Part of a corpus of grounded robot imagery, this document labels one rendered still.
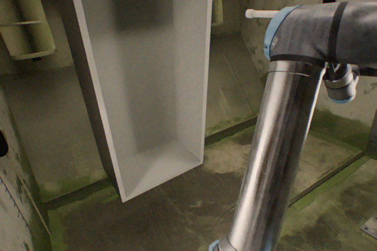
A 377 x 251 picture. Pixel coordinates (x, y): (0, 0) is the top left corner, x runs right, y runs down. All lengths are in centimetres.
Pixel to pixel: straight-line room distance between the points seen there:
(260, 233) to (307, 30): 43
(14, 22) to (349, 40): 204
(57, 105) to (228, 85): 186
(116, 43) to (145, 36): 17
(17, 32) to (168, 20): 114
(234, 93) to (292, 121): 249
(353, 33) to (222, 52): 269
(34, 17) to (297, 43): 193
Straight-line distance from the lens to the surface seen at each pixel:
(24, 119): 246
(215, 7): 271
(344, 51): 55
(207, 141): 269
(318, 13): 57
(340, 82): 100
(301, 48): 55
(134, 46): 147
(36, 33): 219
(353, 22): 54
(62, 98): 248
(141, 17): 146
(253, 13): 108
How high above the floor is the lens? 144
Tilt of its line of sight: 26 degrees down
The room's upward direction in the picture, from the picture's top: 7 degrees counter-clockwise
